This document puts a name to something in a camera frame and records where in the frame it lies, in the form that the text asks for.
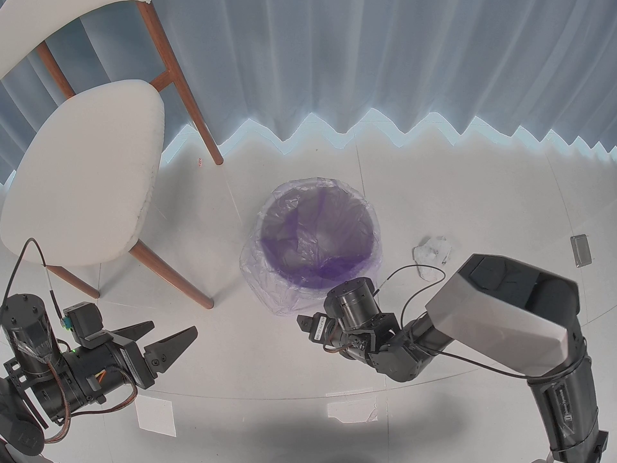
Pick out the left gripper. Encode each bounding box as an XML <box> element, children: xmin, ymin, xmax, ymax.
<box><xmin>50</xmin><ymin>321</ymin><xmax>199</xmax><ymax>413</ymax></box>

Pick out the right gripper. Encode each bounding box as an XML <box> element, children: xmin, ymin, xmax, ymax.
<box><xmin>296</xmin><ymin>312</ymin><xmax>338</xmax><ymax>346</ymax></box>

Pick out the white trash bin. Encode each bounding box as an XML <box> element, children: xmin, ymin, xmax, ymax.
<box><xmin>255</xmin><ymin>181</ymin><xmax>382</xmax><ymax>309</ymax></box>

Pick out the purple plastic bag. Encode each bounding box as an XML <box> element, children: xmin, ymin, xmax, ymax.
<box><xmin>239</xmin><ymin>176</ymin><xmax>385</xmax><ymax>316</ymax></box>

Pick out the crumpled clear wrapper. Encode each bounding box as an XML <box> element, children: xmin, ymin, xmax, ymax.
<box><xmin>418</xmin><ymin>264</ymin><xmax>447</xmax><ymax>284</ymax></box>

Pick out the crumpled white paper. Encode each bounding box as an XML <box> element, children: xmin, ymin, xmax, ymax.
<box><xmin>413</xmin><ymin>235</ymin><xmax>454</xmax><ymax>264</ymax></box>

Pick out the white cushioned wooden chair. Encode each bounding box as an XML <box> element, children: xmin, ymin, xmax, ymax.
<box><xmin>0</xmin><ymin>0</ymin><xmax>225</xmax><ymax>310</ymax></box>

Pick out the pale blue curtain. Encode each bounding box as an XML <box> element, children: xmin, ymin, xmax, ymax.
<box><xmin>0</xmin><ymin>0</ymin><xmax>617</xmax><ymax>188</ymax></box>

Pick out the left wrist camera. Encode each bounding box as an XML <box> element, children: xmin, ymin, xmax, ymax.
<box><xmin>61</xmin><ymin>302</ymin><xmax>119</xmax><ymax>351</ymax></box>

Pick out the black cable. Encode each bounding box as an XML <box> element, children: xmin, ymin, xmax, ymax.
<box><xmin>377</xmin><ymin>264</ymin><xmax>447</xmax><ymax>330</ymax></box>
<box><xmin>4</xmin><ymin>238</ymin><xmax>66</xmax><ymax>318</ymax></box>

